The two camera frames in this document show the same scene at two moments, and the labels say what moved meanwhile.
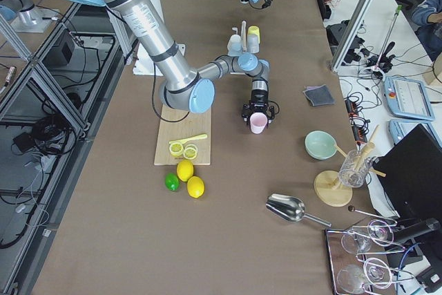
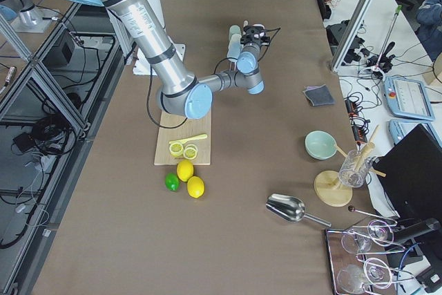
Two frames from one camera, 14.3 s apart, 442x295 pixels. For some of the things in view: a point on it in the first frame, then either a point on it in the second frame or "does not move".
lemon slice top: (176, 149) does not move
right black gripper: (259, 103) -> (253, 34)
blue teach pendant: (407, 98) does not move
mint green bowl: (320, 144) does not move
